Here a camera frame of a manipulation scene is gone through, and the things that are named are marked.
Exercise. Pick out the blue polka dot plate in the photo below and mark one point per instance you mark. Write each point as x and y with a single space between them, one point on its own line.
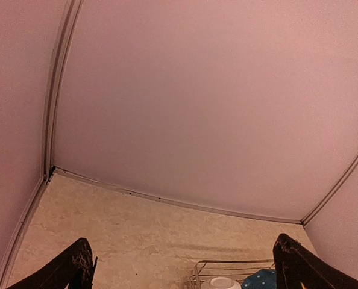
262 279

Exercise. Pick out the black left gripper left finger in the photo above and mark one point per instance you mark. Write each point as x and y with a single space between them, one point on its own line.
73 268

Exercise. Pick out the aluminium corner post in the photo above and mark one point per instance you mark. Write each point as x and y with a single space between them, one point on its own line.
334 189
34 41

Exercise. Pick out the left aluminium corner post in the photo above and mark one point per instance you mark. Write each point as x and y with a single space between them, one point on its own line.
34 41

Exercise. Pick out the right aluminium corner post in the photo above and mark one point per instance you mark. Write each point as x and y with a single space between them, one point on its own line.
334 189

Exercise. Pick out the metal wire dish rack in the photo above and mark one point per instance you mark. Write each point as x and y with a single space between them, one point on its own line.
237 270

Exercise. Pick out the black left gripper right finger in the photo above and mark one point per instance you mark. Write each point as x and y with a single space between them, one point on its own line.
296 267

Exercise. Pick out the teal white ceramic bowl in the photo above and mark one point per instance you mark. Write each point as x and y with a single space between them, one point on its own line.
220 282

